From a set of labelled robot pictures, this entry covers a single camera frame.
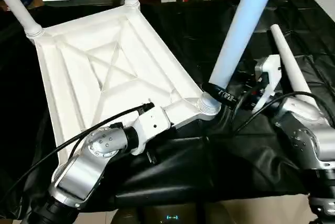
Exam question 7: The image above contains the white plastic table top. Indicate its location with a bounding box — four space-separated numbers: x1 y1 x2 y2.
32 1 222 169

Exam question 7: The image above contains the black mat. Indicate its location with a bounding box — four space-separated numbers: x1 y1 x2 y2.
0 0 335 221

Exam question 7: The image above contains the dark left robot foot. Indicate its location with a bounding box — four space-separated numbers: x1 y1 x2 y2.
112 207 143 224

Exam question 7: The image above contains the white flat board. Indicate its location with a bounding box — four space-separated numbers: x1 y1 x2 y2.
310 0 335 22

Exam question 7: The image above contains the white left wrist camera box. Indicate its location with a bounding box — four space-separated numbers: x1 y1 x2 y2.
129 106 173 156

